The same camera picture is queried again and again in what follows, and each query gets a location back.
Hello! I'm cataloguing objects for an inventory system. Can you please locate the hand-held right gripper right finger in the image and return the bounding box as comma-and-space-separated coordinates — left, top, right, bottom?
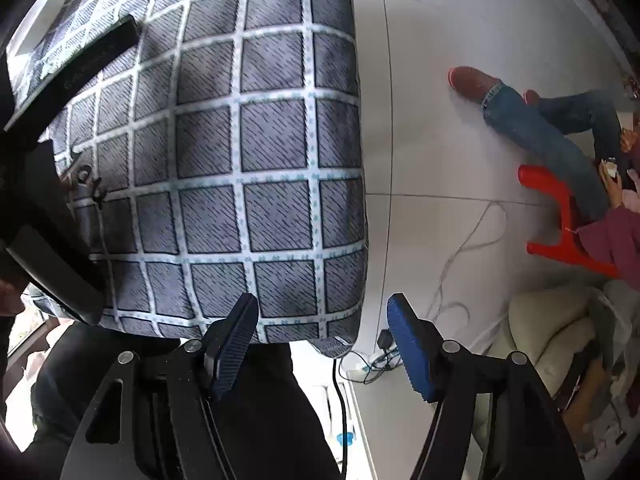
386, 292, 586, 480

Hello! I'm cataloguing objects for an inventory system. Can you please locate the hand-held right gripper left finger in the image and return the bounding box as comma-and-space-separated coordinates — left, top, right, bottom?
60, 292, 261, 480

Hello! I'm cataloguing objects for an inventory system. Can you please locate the white power strip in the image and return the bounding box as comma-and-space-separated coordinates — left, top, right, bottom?
344, 350, 401, 380

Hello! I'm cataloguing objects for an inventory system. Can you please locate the cream armchair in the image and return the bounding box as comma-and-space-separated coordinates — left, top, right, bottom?
479, 287, 617, 461

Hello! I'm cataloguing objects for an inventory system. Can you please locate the red plastic stool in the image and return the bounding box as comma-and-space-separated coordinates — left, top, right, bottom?
517, 164, 623, 279

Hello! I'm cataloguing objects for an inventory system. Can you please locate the grey checked star tablecloth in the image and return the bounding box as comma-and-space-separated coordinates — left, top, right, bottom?
7, 0, 369, 359

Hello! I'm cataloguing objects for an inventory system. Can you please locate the black cable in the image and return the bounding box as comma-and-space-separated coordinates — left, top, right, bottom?
331, 352, 352, 480

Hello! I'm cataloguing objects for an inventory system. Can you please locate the white floor cable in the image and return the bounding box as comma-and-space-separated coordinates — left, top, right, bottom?
429, 201, 509, 328

